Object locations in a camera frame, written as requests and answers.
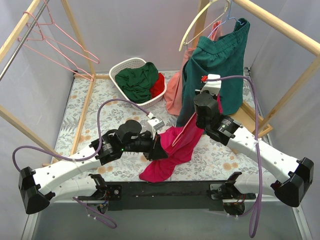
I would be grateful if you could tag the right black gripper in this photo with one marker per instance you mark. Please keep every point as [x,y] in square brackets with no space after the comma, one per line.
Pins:
[199,92]

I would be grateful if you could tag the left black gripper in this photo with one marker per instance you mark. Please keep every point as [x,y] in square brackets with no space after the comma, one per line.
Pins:
[155,147]

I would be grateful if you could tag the magenta t shirt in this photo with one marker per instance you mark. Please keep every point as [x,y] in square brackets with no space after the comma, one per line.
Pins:
[161,170]

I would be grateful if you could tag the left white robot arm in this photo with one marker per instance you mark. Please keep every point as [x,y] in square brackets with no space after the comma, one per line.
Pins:
[42,186]

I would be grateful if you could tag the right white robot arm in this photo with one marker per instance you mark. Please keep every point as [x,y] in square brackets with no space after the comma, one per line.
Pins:
[287,178]

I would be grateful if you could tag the cream plastic hanger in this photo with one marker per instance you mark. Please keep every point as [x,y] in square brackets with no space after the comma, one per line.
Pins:
[197,26]

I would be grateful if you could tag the salmon pink hanging garment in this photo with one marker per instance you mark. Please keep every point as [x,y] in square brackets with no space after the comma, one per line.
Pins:
[173,94]

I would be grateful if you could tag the right wooden clothes rack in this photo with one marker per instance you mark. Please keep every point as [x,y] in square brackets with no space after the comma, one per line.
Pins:
[286,73]

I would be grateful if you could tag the wooden clothes rack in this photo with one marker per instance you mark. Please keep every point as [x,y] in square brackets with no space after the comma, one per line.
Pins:
[38,92]
[286,73]

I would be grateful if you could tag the red garment in basket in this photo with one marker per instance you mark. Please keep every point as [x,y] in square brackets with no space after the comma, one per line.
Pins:
[158,87]

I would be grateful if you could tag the dark green hanging shorts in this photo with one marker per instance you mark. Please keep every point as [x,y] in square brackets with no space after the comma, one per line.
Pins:
[224,57]

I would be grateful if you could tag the green garment in basket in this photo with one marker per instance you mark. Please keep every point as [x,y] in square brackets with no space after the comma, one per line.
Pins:
[135,83]

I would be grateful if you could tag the floral patterned table mat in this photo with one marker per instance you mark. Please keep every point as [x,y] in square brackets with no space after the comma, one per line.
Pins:
[210,160]

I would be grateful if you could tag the white plastic laundry basket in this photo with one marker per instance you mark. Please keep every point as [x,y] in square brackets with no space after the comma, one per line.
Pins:
[134,62]

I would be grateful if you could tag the left wooden clothes rack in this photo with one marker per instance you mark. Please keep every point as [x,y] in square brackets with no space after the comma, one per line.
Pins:
[38,92]

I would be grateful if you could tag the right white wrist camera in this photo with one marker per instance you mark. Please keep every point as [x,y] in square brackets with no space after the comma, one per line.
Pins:
[212,84]

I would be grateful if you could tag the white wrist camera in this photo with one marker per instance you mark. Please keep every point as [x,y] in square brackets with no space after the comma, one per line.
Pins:
[212,84]
[154,124]

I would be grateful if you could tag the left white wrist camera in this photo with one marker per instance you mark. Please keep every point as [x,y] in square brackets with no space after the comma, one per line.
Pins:
[154,124]

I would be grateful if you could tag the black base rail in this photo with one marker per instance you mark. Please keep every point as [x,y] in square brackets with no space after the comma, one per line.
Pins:
[169,195]

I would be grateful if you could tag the blue wire hanger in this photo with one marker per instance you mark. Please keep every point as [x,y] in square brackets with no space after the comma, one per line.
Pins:
[228,18]

